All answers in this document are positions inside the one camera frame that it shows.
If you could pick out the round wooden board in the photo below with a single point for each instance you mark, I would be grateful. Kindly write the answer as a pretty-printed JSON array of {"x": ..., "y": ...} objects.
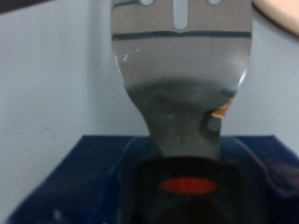
[{"x": 280, "y": 12}]

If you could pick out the silver toaster oven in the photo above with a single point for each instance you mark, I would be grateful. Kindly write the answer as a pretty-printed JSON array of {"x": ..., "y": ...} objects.
[{"x": 46, "y": 77}]

